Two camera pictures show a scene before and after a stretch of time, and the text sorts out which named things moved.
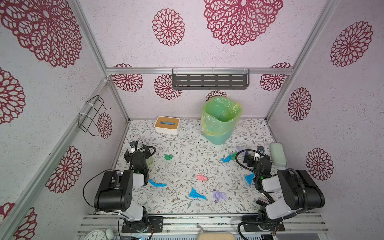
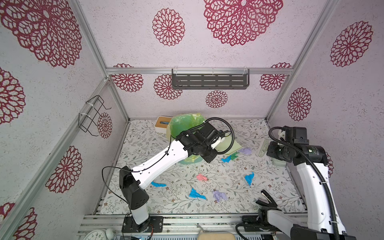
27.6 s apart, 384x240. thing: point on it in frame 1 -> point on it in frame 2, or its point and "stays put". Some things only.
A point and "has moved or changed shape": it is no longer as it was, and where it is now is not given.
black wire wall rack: [87, 121] stays put
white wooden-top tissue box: [164, 124] stays put
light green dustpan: [150, 162] has moved or changed shape
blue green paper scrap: [230, 157] stays put
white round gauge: [95, 235] stays put
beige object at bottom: [216, 235] stays put
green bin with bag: [219, 115] -> [180, 123]
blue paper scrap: [193, 193] stays put
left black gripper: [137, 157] -> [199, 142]
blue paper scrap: [156, 184] stays put
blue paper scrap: [249, 178] stays put
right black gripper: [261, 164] -> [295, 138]
